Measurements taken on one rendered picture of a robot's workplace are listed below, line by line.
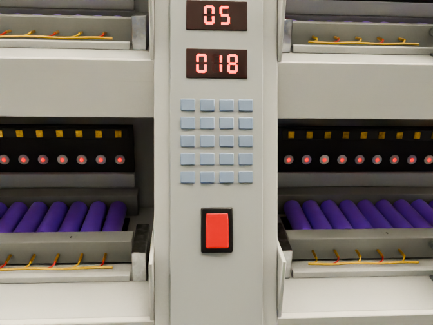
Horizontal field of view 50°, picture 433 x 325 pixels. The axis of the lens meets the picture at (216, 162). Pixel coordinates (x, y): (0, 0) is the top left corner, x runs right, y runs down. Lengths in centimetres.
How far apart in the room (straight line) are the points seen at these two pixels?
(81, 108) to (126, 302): 16
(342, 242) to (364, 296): 6
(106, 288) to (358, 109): 25
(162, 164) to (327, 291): 18
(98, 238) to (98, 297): 6
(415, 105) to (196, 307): 24
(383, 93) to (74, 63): 24
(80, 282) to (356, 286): 23
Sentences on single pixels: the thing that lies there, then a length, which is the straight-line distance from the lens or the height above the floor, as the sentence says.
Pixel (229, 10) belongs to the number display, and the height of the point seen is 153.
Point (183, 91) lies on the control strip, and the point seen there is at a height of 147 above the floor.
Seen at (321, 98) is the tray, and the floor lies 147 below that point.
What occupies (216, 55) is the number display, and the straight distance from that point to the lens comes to 36.
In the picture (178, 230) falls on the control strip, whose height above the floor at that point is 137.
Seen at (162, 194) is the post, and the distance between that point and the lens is 35.
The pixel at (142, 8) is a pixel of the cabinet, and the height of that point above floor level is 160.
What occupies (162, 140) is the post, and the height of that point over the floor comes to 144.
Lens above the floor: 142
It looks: level
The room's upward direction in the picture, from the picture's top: straight up
